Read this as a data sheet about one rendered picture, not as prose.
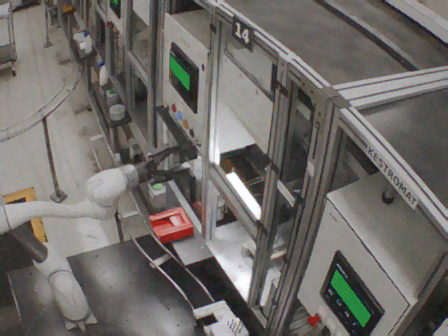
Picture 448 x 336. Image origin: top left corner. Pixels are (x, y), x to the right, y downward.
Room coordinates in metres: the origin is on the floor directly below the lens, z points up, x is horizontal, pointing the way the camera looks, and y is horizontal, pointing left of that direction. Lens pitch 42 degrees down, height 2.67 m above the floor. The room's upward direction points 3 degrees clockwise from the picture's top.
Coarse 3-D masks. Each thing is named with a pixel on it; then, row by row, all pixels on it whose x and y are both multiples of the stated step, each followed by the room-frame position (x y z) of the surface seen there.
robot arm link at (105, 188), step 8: (96, 176) 1.31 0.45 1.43; (104, 176) 1.31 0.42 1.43; (112, 176) 1.32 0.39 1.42; (120, 176) 1.34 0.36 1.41; (88, 184) 1.28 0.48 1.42; (96, 184) 1.28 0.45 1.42; (104, 184) 1.29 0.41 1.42; (112, 184) 1.30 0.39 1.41; (120, 184) 1.31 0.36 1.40; (88, 192) 1.26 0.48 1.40; (96, 192) 1.26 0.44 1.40; (104, 192) 1.27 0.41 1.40; (112, 192) 1.28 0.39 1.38; (120, 192) 1.30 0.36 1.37; (96, 200) 1.25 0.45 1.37; (104, 200) 1.27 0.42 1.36; (112, 200) 1.29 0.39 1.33
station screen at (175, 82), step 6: (174, 54) 1.71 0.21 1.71; (180, 60) 1.65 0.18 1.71; (186, 72) 1.60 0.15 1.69; (174, 78) 1.70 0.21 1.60; (174, 84) 1.70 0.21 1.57; (180, 84) 1.65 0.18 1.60; (180, 90) 1.64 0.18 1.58; (186, 90) 1.60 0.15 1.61; (180, 96) 1.64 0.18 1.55; (186, 96) 1.59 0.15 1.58; (186, 102) 1.59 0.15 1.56
